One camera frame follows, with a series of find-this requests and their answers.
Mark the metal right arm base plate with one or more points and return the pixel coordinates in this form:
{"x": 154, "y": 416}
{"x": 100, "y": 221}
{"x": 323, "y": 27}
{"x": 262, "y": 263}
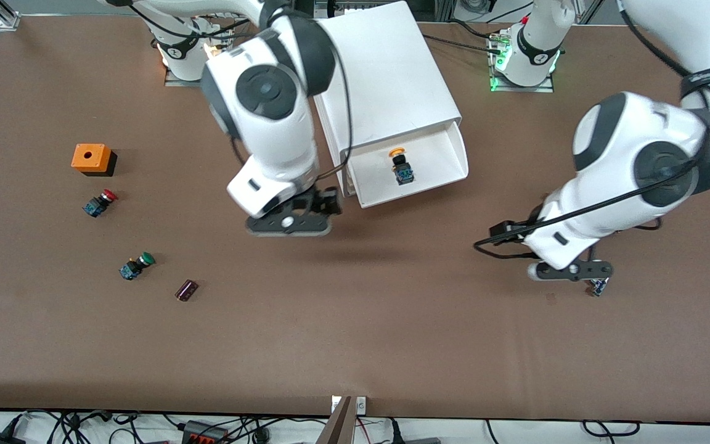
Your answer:
{"x": 182, "y": 80}

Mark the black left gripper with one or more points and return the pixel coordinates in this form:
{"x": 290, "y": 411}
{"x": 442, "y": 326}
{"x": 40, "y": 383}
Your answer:
{"x": 596, "y": 284}

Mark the white plastic drawer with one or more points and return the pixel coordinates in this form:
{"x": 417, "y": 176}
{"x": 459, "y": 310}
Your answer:
{"x": 435, "y": 160}

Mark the green push button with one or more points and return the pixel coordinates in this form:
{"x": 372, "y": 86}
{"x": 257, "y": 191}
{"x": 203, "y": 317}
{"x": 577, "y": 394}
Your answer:
{"x": 136, "y": 266}

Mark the grey slanted post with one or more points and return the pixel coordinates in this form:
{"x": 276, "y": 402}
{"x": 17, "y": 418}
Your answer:
{"x": 338, "y": 428}

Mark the black power adapter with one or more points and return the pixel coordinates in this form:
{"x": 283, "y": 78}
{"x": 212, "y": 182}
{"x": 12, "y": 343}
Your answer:
{"x": 0, "y": 438}

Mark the small white bracket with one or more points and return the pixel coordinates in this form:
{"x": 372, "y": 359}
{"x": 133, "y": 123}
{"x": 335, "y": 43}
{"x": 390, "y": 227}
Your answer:
{"x": 336, "y": 404}
{"x": 361, "y": 404}

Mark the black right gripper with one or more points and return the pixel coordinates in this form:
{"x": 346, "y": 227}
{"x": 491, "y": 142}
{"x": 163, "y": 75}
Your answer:
{"x": 321, "y": 201}

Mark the aluminium frame corner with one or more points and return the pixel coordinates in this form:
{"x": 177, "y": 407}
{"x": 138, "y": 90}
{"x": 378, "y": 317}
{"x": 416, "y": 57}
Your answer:
{"x": 7, "y": 18}

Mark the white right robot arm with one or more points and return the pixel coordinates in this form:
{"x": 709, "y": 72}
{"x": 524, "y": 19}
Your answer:
{"x": 275, "y": 123}

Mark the dark cylindrical capacitor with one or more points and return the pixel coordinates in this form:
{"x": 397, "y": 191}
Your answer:
{"x": 186, "y": 290}

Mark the orange box with hole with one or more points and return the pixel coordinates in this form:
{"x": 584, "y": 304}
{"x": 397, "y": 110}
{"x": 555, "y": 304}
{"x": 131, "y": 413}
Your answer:
{"x": 89, "y": 157}

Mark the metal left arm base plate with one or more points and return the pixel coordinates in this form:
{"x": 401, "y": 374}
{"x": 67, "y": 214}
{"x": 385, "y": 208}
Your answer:
{"x": 524, "y": 89}

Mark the small blue electronic component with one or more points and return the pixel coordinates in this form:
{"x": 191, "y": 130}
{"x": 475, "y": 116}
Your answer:
{"x": 599, "y": 287}

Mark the white drawer cabinet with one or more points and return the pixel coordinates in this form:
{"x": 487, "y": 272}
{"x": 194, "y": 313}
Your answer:
{"x": 386, "y": 74}

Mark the red push button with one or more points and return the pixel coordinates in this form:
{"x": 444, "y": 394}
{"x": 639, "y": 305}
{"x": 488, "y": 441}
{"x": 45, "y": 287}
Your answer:
{"x": 99, "y": 203}

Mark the yellow push button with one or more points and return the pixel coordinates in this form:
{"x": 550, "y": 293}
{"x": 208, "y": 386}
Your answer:
{"x": 402, "y": 172}

